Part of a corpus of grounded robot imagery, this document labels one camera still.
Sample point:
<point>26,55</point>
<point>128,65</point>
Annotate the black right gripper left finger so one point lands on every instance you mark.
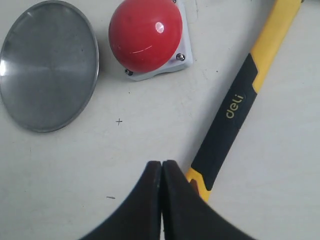
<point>139,216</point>

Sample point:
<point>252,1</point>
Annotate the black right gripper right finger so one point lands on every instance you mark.
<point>186,216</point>

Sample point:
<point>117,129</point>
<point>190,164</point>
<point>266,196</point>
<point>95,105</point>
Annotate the yellow black claw hammer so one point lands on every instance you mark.
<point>240,97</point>

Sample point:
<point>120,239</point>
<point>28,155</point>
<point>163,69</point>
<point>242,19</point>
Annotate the red dome push button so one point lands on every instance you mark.
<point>150,38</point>

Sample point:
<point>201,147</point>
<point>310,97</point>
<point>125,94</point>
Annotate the round stainless steel plate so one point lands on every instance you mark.
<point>49,66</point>

